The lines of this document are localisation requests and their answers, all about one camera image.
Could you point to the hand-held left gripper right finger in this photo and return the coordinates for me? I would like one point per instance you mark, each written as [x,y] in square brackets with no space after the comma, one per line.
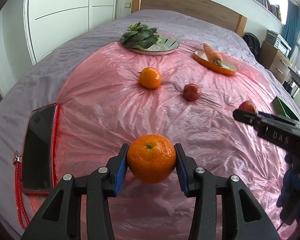
[182,170]

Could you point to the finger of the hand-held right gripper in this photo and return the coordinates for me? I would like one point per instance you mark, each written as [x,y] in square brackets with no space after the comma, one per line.
[267,115]
[245,117]

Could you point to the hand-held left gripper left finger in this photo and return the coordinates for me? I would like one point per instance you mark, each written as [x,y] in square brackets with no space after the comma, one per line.
[121,170]

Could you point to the red plum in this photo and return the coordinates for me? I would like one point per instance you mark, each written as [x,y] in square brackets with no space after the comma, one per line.
[248,106]

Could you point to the green tray box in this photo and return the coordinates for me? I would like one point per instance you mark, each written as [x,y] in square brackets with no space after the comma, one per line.
[282,107]

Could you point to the orange mandarin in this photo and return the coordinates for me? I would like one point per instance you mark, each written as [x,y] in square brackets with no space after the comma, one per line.
[150,78]
[151,158]

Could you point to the person's right hand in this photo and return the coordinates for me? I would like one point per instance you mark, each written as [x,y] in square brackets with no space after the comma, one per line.
[287,187]

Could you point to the orange oval dish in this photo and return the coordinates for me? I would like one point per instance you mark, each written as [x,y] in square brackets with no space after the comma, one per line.
[226,69]

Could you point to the wooden dresser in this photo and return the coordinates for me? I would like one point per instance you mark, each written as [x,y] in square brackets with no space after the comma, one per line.
[275,60]

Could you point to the red apple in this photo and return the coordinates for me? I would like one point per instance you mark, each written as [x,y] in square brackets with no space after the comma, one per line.
[192,92]

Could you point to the pink plastic sheet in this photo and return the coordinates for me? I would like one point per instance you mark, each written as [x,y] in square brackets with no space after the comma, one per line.
[102,110]

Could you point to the carrot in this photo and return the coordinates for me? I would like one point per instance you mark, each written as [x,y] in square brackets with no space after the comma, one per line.
[212,53]

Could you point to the black backpack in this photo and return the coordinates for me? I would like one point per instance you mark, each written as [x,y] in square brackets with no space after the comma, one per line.
[252,45]

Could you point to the white printer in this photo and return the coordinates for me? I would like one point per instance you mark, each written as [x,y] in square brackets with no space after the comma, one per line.
[277,41]

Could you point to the smartphone in red case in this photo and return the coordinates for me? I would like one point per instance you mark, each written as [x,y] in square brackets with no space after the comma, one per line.
[37,150]

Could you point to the teal curtain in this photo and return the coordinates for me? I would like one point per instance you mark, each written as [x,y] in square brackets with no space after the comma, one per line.
[292,22]

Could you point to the white green-rimmed plate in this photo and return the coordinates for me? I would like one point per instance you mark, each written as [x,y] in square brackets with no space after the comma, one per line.
[168,45]

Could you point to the wooden headboard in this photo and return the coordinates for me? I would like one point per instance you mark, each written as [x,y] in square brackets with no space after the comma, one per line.
[190,5]

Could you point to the purple bedsheet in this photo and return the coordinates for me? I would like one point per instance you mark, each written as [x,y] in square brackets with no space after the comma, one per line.
[40,75]

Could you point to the green bok choy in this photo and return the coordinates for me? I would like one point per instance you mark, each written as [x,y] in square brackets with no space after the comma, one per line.
[140,36]

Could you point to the white wardrobe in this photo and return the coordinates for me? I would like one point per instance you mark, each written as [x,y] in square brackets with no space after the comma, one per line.
[65,5]

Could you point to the wall switch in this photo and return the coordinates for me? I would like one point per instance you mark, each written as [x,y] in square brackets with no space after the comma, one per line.
[127,4]

